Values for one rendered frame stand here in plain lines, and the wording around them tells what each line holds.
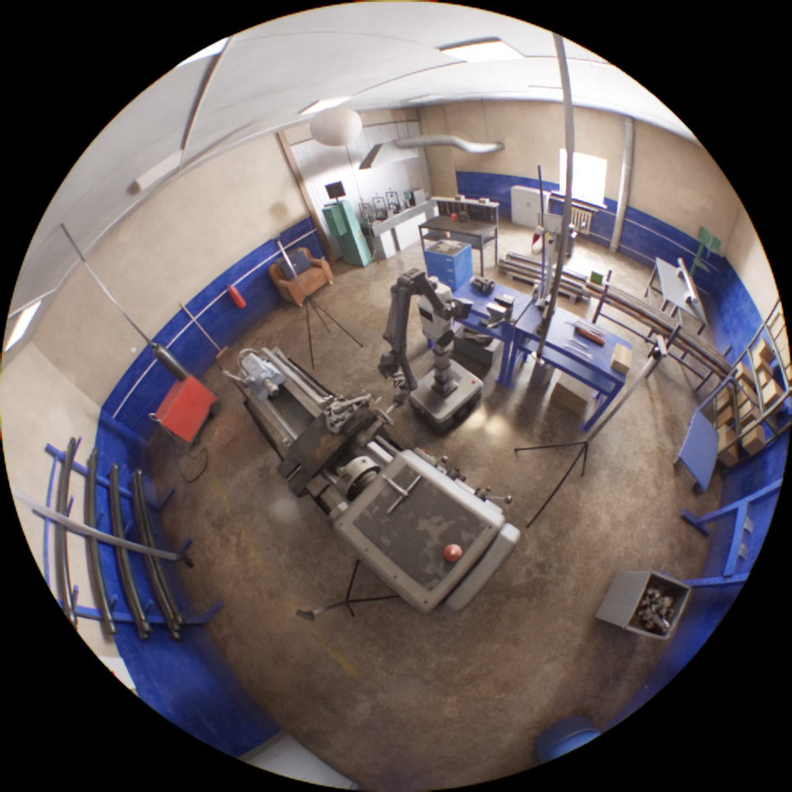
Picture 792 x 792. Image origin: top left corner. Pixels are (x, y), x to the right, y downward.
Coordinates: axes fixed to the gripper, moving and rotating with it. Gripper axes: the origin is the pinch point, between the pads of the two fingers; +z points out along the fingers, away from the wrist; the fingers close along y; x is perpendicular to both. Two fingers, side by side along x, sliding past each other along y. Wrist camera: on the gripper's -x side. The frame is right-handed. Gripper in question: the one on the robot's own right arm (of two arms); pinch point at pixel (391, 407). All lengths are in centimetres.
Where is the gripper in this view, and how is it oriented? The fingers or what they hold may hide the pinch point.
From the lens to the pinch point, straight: 193.2
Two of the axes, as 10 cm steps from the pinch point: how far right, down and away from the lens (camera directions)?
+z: -6.6, 6.9, -3.0
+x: -1.2, 3.0, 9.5
